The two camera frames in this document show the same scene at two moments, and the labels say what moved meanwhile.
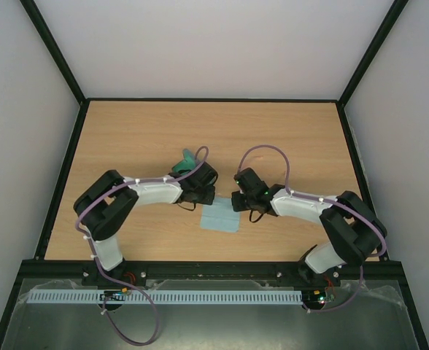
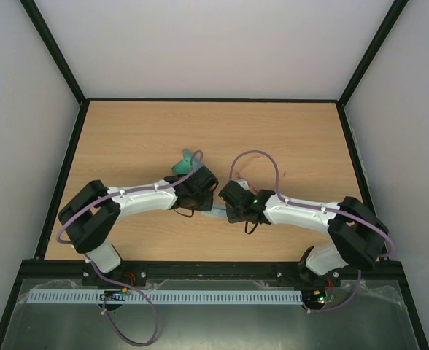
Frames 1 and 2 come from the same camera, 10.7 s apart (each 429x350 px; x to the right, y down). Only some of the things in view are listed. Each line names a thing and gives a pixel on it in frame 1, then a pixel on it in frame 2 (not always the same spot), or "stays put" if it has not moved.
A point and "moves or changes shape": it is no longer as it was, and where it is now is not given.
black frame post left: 38,20 stays put
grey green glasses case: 187,164 stays put
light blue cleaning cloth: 220,216 moves or changes shape
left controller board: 113,295 stays put
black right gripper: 239,202 to 234,213
